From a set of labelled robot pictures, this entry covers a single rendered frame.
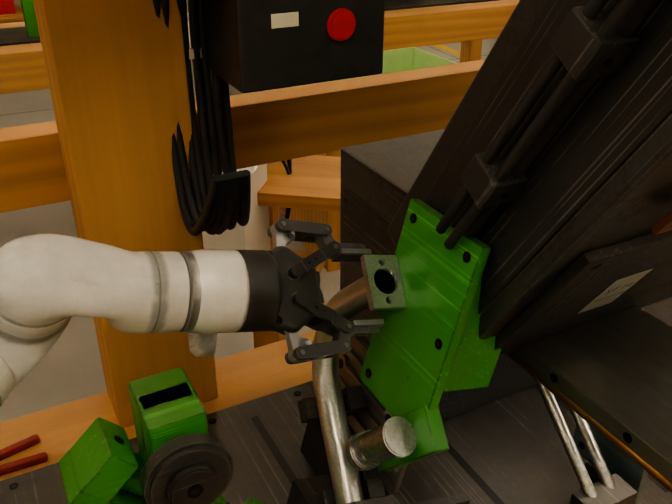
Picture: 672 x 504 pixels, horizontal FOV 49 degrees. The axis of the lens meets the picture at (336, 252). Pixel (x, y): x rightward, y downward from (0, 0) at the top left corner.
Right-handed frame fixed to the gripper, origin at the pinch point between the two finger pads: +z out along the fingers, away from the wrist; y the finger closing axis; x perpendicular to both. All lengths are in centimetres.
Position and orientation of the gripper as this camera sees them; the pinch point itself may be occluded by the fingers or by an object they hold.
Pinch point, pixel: (363, 289)
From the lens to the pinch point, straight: 74.2
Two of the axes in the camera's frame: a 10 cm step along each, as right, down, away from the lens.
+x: -4.9, 3.3, 8.1
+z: 8.6, 0.1, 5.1
